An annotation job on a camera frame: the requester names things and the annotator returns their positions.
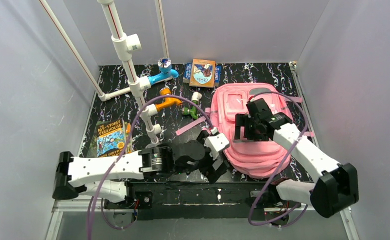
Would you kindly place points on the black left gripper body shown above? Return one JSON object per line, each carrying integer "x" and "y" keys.
{"x": 211, "y": 164}

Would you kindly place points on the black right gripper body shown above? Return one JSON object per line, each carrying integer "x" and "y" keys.
{"x": 248, "y": 125}

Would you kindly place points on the pink student backpack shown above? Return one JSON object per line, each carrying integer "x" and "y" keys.
{"x": 250, "y": 152}

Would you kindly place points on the orange Othello book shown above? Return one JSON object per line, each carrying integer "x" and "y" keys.
{"x": 202, "y": 73}

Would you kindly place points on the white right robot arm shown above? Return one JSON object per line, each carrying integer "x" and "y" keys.
{"x": 335, "y": 185}

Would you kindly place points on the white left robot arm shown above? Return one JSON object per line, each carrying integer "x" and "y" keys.
{"x": 98, "y": 177}

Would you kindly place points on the orange plastic tap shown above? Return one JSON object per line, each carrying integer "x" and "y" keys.
{"x": 168, "y": 101}

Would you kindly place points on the blue Treehouse book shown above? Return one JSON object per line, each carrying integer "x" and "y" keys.
{"x": 187, "y": 73}

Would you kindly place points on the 104-Storey Treehouse book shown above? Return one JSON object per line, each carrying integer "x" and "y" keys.
{"x": 108, "y": 139}

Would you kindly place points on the blue plastic tap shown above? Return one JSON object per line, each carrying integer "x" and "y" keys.
{"x": 166, "y": 72}

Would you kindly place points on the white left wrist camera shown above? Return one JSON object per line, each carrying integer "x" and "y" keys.
{"x": 216, "y": 142}

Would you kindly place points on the black front mounting rail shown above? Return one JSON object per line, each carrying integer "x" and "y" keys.
{"x": 188, "y": 200}

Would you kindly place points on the white PVC pipe frame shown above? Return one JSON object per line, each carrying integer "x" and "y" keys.
{"x": 124, "y": 46}

